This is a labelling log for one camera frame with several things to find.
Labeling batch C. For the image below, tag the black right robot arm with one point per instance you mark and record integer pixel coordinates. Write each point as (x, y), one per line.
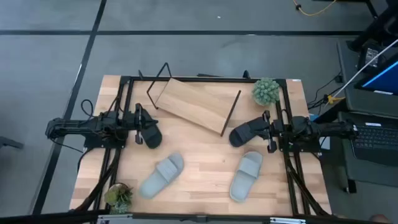
(329, 129)

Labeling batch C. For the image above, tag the green succulent in white pot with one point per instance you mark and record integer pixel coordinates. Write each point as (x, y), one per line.
(265, 91)

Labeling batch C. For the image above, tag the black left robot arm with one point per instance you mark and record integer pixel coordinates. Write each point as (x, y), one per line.
(77, 127)

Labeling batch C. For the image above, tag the black slide sandal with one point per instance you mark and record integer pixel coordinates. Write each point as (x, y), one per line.
(154, 140)
(237, 138)

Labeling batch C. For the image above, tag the black power adapter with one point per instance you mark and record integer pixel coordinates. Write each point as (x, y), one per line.
(370, 56)

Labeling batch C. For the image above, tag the monitor with blue screen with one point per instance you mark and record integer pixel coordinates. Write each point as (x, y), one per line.
(385, 81)

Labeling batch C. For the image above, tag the white rod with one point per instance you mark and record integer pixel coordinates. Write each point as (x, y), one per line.
(360, 73)

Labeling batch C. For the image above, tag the grey desk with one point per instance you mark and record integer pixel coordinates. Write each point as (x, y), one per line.
(363, 174)
(349, 93)

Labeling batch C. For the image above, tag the black laptop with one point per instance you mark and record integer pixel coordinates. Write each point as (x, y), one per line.
(376, 140)

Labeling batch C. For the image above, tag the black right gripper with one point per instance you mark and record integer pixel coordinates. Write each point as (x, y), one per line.
(271, 130)

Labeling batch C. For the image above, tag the grey slide sandal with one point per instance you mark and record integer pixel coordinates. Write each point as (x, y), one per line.
(245, 177)
(161, 174)

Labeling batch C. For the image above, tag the wooden shelf with black frame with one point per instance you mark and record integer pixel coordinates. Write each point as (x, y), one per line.
(192, 105)

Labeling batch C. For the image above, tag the black metal rig frame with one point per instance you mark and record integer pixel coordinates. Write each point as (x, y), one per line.
(233, 80)

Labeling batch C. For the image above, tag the spiky succulent in brown pot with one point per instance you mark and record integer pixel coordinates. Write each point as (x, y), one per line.
(118, 196)

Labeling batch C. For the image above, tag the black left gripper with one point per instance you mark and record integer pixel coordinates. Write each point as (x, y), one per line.
(138, 124)

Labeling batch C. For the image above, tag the grey chair leg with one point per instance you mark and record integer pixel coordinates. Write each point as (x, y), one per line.
(9, 142)

